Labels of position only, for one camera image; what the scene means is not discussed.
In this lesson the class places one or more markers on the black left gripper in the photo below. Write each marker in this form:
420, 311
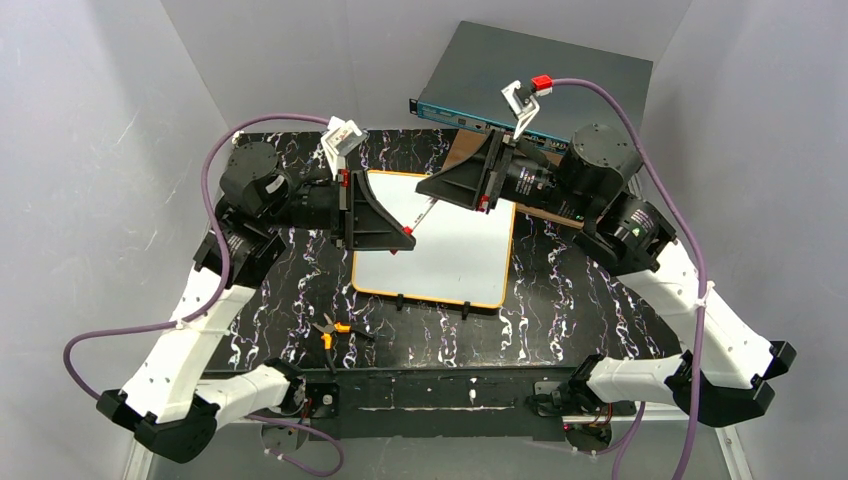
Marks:
346, 208

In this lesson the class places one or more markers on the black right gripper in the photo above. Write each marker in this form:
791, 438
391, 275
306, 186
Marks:
491, 171

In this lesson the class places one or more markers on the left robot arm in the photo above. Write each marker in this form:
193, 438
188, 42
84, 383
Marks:
164, 404

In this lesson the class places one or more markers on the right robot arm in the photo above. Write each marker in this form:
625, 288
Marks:
721, 377

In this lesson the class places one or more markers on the orange framed whiteboard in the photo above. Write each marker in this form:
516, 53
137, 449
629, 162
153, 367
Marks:
460, 255

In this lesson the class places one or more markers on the wooden board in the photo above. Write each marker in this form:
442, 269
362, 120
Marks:
466, 143

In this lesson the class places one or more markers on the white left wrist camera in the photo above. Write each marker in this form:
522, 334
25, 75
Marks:
340, 138

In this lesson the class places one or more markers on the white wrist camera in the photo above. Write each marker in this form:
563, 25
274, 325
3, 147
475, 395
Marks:
340, 138
523, 100

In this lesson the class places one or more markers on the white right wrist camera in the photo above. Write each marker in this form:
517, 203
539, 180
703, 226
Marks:
523, 100

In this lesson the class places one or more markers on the grey network switch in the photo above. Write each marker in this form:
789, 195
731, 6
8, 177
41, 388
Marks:
464, 90

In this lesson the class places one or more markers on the orange handled pliers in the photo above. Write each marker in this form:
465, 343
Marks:
329, 329

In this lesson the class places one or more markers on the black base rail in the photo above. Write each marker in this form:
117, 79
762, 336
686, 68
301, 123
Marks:
434, 402

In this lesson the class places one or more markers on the aluminium frame rail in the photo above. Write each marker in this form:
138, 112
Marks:
248, 450

